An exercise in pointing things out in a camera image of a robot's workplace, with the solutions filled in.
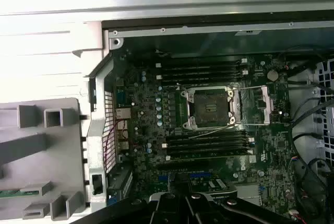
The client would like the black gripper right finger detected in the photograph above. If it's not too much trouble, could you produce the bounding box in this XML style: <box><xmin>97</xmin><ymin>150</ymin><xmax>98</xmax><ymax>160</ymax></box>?
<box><xmin>183</xmin><ymin>173</ymin><xmax>297</xmax><ymax>224</ymax></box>

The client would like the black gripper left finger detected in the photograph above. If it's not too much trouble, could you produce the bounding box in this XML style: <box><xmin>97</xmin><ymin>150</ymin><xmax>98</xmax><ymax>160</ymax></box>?
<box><xmin>90</xmin><ymin>173</ymin><xmax>193</xmax><ymax>224</ymax></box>

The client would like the thin wire locking lever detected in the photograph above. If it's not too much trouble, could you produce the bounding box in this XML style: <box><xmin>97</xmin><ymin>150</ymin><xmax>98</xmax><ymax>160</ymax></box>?
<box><xmin>188</xmin><ymin>124</ymin><xmax>238</xmax><ymax>139</ymax></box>

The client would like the metal socket cover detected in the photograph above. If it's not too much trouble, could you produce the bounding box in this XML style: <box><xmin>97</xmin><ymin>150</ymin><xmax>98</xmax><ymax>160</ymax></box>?
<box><xmin>233</xmin><ymin>85</ymin><xmax>275</xmax><ymax>126</ymax></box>

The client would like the CPU socket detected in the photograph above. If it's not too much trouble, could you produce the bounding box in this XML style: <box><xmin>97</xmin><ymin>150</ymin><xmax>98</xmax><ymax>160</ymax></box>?
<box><xmin>181</xmin><ymin>86</ymin><xmax>240</xmax><ymax>132</ymax></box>

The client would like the silver finned heat sink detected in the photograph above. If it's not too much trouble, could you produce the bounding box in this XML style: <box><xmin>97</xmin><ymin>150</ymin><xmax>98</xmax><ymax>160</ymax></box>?
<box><xmin>207</xmin><ymin>178</ymin><xmax>232</xmax><ymax>191</ymax></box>

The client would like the black RAM slot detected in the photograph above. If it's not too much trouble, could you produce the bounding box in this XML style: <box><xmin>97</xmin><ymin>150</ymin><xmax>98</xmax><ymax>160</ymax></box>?
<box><xmin>165</xmin><ymin>131</ymin><xmax>253</xmax><ymax>144</ymax></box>
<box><xmin>161</xmin><ymin>136</ymin><xmax>255</xmax><ymax>149</ymax></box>
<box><xmin>155</xmin><ymin>69</ymin><xmax>250</xmax><ymax>81</ymax></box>
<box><xmin>159</xmin><ymin>64</ymin><xmax>247</xmax><ymax>75</ymax></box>
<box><xmin>164</xmin><ymin>148</ymin><xmax>254</xmax><ymax>161</ymax></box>
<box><xmin>160</xmin><ymin>75</ymin><xmax>243</xmax><ymax>86</ymax></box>
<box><xmin>166</xmin><ymin>143</ymin><xmax>253</xmax><ymax>156</ymax></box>
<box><xmin>155</xmin><ymin>58</ymin><xmax>248</xmax><ymax>69</ymax></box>

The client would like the green motherboard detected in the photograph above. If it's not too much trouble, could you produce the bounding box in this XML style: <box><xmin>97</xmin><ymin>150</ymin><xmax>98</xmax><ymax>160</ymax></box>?
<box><xmin>112</xmin><ymin>37</ymin><xmax>300</xmax><ymax>210</ymax></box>

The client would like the black open PC case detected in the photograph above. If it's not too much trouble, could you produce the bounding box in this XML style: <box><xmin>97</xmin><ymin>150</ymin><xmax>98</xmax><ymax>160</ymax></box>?
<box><xmin>83</xmin><ymin>19</ymin><xmax>334</xmax><ymax>224</ymax></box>

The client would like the grey parts rack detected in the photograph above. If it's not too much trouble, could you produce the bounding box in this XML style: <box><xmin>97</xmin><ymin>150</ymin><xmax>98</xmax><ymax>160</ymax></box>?
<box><xmin>0</xmin><ymin>97</ymin><xmax>87</xmax><ymax>221</ymax></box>

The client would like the green RAM stick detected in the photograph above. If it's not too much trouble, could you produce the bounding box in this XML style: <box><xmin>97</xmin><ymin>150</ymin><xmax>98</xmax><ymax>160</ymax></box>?
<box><xmin>0</xmin><ymin>188</ymin><xmax>21</xmax><ymax>199</ymax></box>

